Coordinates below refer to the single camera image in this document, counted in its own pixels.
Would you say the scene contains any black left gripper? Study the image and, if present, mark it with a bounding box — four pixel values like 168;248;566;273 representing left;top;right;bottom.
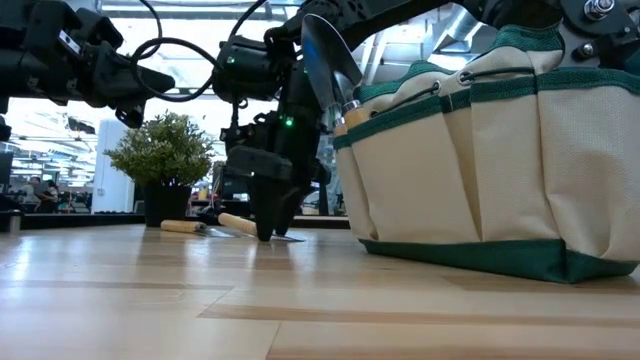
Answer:
56;8;177;130

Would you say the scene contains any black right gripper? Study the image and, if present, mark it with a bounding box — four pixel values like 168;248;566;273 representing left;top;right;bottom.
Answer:
226;99;332;243

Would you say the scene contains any narrow steel trowel wooden handle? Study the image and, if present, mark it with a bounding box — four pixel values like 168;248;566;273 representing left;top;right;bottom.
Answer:
216;211;307;244

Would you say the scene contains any beige green gardening bag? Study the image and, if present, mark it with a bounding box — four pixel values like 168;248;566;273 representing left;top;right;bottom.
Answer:
331;22;640;285

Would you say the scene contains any green potted plant black pot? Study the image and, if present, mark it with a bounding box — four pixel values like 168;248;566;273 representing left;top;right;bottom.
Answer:
103;111;217;229

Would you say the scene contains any person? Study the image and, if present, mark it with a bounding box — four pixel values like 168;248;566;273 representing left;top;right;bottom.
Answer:
39;179;61;214
19;175;44;214

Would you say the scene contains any grey metal cylinder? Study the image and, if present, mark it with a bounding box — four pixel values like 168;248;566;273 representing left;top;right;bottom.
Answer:
0;208;24;234

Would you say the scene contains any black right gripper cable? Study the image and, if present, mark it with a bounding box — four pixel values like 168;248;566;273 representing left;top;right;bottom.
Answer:
130;0;271;105

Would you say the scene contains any black aluminium table frame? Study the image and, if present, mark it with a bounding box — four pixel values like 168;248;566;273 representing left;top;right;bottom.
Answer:
0;211;351;232

